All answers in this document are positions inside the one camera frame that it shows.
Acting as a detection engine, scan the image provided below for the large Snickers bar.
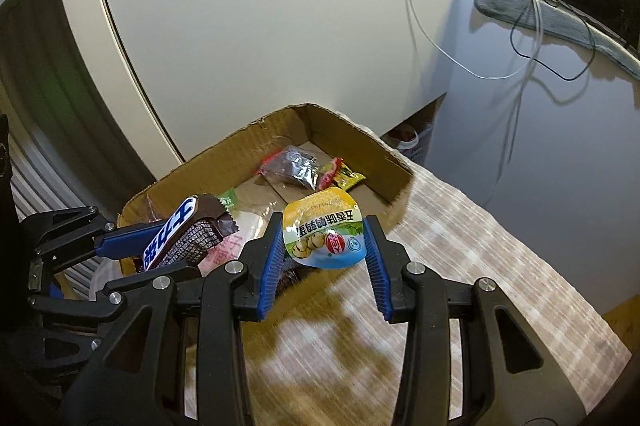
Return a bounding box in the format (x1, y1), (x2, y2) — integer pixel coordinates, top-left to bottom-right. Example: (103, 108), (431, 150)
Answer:
(142, 194), (239, 272)

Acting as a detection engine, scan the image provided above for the dark red date snack pack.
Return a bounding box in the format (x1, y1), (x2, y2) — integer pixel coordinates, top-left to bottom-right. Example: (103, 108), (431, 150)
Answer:
(276, 258), (302, 297)

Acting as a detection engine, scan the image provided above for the yellow quail egg pack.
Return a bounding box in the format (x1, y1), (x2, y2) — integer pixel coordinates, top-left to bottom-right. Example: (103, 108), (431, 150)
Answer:
(282, 187), (366, 270)

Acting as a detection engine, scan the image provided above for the light green candy wrapper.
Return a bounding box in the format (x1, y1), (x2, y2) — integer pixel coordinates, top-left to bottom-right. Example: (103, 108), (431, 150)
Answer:
(218, 189), (240, 213)

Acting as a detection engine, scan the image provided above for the pink-labelled bread package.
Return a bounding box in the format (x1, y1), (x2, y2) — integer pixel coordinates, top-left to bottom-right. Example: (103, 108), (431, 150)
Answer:
(198, 210), (267, 276)

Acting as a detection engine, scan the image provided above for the plaid pink tablecloth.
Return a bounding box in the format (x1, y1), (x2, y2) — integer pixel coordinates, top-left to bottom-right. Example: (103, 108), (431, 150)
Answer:
(184, 159), (634, 426)

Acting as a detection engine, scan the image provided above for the brown cardboard box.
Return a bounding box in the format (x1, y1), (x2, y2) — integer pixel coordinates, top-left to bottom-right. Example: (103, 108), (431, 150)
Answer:
(116, 102), (416, 307)

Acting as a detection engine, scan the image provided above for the small red candy wrapper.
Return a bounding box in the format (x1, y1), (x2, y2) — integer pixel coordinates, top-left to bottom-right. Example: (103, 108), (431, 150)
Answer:
(316, 157), (343, 191)

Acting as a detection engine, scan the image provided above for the small yellow candy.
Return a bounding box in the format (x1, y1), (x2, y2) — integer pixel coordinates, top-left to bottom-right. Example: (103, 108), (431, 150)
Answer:
(333, 165), (366, 192)

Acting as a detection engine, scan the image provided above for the grey windowsill cloth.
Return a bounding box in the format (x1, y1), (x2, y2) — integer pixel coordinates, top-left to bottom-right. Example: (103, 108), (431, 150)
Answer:
(474, 0), (640, 80)

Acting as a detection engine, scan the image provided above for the black cable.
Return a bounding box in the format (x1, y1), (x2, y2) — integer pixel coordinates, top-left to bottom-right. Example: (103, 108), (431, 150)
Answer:
(487, 0), (599, 82)

